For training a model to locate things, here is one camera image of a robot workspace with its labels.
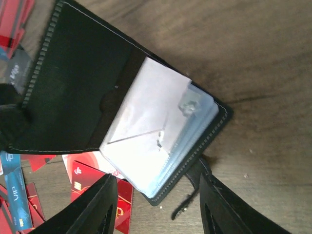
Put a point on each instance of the black card holder wallet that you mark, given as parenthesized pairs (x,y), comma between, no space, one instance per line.
(74,86)

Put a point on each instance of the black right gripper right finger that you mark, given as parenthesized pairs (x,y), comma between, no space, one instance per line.
(224,212)

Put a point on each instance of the blue VIP card centre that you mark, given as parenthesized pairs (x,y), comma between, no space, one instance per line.
(18,201)

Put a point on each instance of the black VIP card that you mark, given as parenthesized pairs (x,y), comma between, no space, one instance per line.
(17,69)

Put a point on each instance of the red VIP card carried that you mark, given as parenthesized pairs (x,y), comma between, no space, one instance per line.
(104,192)

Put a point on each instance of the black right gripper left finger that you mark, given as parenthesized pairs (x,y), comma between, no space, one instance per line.
(77,218)

